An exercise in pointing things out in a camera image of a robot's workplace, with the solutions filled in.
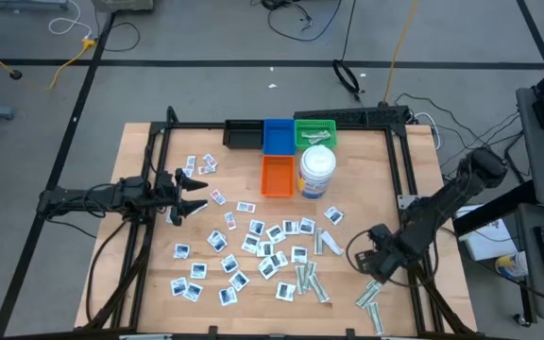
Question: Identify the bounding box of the white box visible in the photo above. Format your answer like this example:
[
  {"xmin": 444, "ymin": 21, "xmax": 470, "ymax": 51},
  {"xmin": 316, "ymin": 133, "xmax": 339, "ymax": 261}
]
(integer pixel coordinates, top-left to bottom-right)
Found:
[{"xmin": 457, "ymin": 218, "xmax": 519, "ymax": 263}]

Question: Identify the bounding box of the black floor cable bundle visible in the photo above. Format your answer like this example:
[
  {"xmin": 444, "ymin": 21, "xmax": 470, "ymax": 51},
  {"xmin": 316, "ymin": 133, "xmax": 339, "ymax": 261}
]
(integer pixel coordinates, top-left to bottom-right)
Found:
[{"xmin": 250, "ymin": 0, "xmax": 344, "ymax": 43}]

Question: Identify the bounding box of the blue plastic basket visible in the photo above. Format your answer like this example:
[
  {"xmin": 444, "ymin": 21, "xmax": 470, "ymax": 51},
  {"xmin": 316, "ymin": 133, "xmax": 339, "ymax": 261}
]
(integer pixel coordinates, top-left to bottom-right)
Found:
[{"xmin": 263, "ymin": 118, "xmax": 297, "ymax": 157}]

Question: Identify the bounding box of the yellow hanging cable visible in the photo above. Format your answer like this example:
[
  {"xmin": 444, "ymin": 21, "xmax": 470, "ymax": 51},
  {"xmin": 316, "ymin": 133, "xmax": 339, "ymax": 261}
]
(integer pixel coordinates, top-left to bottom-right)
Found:
[{"xmin": 381, "ymin": 0, "xmax": 419, "ymax": 108}]

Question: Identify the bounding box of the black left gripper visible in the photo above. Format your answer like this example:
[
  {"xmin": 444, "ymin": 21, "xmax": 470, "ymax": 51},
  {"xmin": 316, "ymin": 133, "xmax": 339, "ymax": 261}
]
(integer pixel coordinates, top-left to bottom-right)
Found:
[{"xmin": 156, "ymin": 167, "xmax": 210, "ymax": 227}]

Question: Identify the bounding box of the black perforated long box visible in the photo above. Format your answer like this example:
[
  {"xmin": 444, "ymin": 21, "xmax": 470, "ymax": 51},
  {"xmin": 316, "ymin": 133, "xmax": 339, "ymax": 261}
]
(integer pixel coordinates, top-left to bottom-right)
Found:
[{"xmin": 293, "ymin": 105, "xmax": 411, "ymax": 128}]

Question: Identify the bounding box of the black plastic basket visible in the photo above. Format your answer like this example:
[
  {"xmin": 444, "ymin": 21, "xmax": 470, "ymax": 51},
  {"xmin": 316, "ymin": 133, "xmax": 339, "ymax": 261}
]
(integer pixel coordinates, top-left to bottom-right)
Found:
[{"xmin": 222, "ymin": 119, "xmax": 264, "ymax": 150}]

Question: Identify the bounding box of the black coiled cable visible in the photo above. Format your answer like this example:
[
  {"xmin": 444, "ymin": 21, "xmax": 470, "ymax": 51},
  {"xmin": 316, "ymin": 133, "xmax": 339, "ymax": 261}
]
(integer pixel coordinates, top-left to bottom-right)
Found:
[{"xmin": 331, "ymin": 59, "xmax": 363, "ymax": 103}]

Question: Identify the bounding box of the grey box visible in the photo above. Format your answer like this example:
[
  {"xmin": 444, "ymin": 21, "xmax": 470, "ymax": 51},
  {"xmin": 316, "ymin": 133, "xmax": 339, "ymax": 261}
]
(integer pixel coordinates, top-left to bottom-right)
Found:
[{"xmin": 91, "ymin": 0, "xmax": 155, "ymax": 13}]

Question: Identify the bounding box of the Lysol wipes canister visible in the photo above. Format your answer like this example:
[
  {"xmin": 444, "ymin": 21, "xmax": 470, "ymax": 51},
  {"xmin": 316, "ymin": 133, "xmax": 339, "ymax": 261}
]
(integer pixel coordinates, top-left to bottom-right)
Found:
[{"xmin": 298, "ymin": 144, "xmax": 337, "ymax": 200}]

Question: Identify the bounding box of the yellow cable with plug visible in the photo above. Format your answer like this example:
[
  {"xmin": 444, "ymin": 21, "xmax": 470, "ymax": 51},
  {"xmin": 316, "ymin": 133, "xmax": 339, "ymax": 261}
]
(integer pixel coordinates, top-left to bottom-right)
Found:
[{"xmin": 47, "ymin": 38, "xmax": 97, "ymax": 91}]

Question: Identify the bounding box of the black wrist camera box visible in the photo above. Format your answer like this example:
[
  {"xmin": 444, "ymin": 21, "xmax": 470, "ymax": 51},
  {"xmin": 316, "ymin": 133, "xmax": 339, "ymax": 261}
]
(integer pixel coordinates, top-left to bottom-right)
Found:
[{"xmin": 354, "ymin": 248, "xmax": 378, "ymax": 276}]

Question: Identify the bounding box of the green plastic basket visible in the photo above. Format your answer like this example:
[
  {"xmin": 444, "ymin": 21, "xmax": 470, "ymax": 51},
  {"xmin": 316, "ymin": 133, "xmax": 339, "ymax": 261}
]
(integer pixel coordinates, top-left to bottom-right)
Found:
[{"xmin": 294, "ymin": 118, "xmax": 337, "ymax": 152}]

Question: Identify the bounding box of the white yellow container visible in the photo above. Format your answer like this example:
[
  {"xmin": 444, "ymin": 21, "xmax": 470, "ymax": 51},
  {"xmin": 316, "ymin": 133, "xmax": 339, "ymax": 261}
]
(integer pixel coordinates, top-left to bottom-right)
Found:
[{"xmin": 494, "ymin": 250, "xmax": 531, "ymax": 281}]

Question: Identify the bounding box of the white floor cable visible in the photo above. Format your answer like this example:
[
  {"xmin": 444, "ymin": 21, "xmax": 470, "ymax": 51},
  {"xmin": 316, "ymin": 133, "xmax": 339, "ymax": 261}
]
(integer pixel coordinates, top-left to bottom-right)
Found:
[{"xmin": 47, "ymin": 0, "xmax": 94, "ymax": 42}]

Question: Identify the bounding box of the orange plastic basket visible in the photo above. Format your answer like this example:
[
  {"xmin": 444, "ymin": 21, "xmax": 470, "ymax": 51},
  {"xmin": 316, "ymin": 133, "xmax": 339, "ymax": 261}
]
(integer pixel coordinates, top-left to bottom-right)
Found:
[{"xmin": 260, "ymin": 155, "xmax": 297, "ymax": 198}]

